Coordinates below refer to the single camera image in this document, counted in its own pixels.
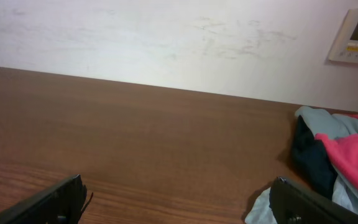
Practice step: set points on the dark navy garment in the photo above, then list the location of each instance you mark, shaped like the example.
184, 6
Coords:
311, 160

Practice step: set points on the light blue grey t-shirt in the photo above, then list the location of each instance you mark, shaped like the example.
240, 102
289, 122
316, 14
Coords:
344, 194

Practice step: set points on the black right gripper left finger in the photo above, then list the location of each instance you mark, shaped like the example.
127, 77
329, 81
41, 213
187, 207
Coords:
62, 203

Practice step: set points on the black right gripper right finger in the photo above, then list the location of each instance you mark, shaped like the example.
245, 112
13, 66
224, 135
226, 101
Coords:
291, 202

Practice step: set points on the white wall control panel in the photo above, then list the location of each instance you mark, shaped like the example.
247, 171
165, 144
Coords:
345, 46

